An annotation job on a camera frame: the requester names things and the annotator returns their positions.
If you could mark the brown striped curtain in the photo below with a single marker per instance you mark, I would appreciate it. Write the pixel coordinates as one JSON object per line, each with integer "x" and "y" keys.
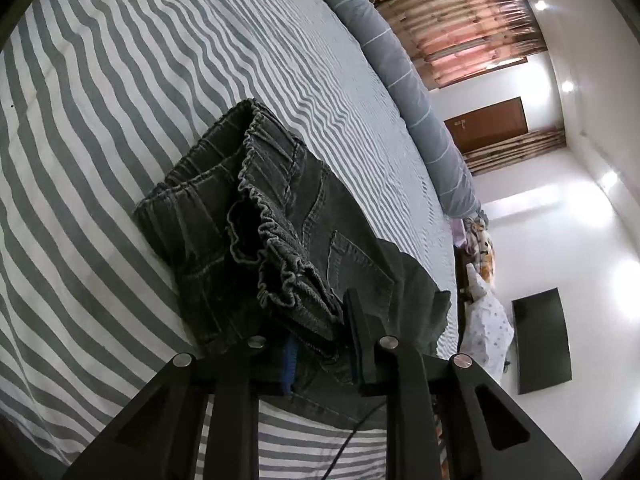
{"x": 520, "y": 150}

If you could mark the brown patterned curtain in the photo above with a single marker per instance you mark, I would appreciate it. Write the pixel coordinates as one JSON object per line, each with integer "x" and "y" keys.
{"x": 465, "y": 20}

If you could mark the dark denim pants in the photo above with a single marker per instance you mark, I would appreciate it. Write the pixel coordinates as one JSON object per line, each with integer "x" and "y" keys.
{"x": 300, "y": 200}

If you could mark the brown wooden door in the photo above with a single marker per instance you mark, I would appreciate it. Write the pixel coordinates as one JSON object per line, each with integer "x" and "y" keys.
{"x": 490, "y": 122}

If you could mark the grey bolster pillow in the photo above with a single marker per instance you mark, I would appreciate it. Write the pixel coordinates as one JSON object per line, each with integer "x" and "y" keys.
{"x": 400, "y": 70}

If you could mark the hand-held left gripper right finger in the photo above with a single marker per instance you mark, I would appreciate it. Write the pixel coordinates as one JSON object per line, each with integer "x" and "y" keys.
{"x": 356, "y": 355}

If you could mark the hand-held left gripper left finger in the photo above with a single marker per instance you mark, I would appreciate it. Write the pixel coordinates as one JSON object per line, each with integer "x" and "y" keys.
{"x": 288, "y": 366}

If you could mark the floral quilt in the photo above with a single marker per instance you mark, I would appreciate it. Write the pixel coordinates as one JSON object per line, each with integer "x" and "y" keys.
{"x": 482, "y": 250}

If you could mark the grey white striped bed sheet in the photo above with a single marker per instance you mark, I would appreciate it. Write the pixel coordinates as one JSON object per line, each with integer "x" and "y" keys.
{"x": 150, "y": 60}

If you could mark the white dotted cloth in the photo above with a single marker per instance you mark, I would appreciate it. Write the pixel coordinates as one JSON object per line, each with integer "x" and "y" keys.
{"x": 487, "y": 330}

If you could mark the black wall television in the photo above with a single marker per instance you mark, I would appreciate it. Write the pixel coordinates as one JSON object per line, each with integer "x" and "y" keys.
{"x": 542, "y": 340}

